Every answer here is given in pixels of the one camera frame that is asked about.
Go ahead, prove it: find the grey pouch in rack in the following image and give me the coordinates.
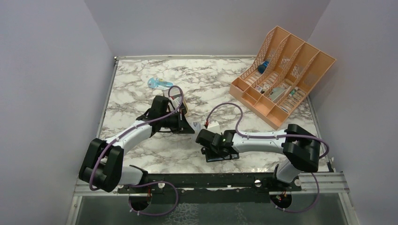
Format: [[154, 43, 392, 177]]
[[268, 87, 286, 103]]

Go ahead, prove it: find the purple cable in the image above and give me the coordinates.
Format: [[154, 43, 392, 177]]
[[204, 103, 330, 214], [89, 85, 184, 217]]

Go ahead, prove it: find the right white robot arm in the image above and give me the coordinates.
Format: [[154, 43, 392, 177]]
[[195, 124, 321, 191]]

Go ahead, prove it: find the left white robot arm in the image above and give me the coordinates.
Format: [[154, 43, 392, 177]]
[[78, 96, 195, 193]]

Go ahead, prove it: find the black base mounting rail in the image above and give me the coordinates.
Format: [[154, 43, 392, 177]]
[[117, 172, 302, 204]]

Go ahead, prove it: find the black card holder wallet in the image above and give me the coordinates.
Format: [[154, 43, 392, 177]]
[[201, 147, 239, 163]]

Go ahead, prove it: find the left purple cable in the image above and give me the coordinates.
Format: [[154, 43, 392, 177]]
[[89, 85, 184, 217]]

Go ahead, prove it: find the small box in rack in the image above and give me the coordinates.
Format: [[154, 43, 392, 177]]
[[255, 83, 270, 94]]

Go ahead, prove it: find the blue round object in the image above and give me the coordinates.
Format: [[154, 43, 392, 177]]
[[257, 60, 269, 74]]

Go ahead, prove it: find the orange file organizer rack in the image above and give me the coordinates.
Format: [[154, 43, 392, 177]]
[[229, 26, 336, 129]]

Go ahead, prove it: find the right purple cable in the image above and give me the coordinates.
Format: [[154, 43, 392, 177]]
[[204, 103, 330, 214]]

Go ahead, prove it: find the blue blister pack item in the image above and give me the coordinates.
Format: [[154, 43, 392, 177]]
[[147, 77, 174, 90]]

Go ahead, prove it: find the gold oval tray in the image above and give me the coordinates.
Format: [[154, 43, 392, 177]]
[[180, 98, 189, 116]]

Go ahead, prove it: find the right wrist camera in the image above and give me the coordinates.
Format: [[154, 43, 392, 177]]
[[207, 121, 220, 133]]

